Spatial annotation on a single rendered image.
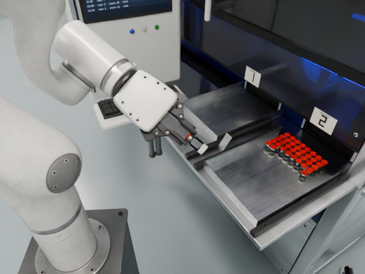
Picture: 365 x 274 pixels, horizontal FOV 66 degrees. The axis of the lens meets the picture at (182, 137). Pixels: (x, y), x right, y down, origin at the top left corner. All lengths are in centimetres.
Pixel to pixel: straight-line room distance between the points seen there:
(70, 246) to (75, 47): 43
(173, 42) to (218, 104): 41
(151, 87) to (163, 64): 93
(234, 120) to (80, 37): 74
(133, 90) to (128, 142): 185
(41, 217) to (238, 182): 57
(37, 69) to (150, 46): 94
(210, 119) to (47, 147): 78
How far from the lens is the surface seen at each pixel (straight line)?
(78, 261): 78
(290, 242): 146
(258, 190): 92
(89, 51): 59
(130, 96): 56
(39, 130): 48
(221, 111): 120
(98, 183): 214
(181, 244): 179
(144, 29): 138
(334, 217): 118
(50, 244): 71
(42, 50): 52
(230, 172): 95
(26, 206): 64
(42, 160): 48
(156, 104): 56
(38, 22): 50
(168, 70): 152
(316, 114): 102
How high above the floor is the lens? 158
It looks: 41 degrees down
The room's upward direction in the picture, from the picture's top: straight up
